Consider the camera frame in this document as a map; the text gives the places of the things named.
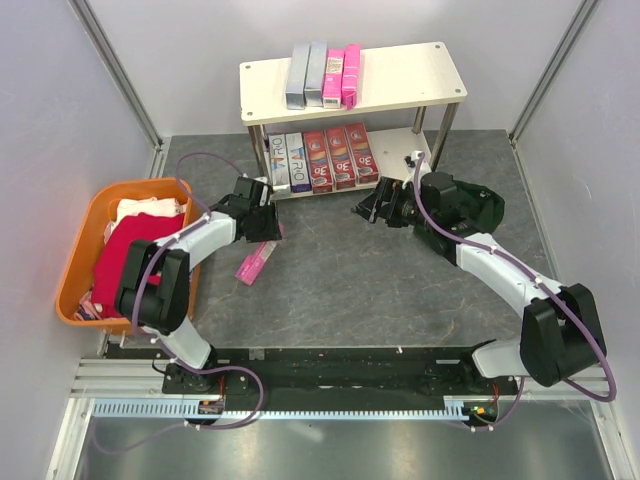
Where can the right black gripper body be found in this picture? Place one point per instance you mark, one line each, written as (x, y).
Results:
(402, 210)

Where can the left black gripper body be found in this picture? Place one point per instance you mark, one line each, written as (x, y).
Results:
(265, 227)

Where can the red 3D toothpaste box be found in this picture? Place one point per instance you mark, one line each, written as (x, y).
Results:
(341, 160)
(365, 164)

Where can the pink toothpaste box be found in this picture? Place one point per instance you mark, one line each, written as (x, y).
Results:
(253, 264)
(350, 76)
(332, 87)

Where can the silver red toothpaste box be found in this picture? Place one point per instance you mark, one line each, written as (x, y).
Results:
(319, 164)

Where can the purple silver toothpaste box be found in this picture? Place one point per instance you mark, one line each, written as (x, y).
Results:
(278, 161)
(297, 162)

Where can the silver Protefix toothpaste box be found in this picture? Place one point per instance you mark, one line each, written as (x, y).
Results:
(315, 73)

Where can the silver toothpaste box small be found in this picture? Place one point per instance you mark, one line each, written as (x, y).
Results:
(296, 79)

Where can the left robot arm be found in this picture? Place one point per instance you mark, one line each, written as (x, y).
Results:
(155, 284)

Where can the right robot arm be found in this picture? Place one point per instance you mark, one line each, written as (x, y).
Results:
(560, 334)

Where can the white two-tier shelf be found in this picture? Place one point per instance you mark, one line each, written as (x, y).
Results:
(329, 121)

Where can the black baseball cap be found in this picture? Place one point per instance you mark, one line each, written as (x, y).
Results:
(480, 206)

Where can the white pink cloth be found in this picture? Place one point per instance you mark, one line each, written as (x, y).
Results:
(167, 207)

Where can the red cloth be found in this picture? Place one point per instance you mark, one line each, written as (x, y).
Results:
(110, 265)

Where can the orange plastic bin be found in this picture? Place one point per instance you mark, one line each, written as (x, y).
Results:
(78, 276)

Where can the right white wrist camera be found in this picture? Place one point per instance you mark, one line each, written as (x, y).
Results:
(414, 160)

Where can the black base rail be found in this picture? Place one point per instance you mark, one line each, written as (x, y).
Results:
(432, 371)

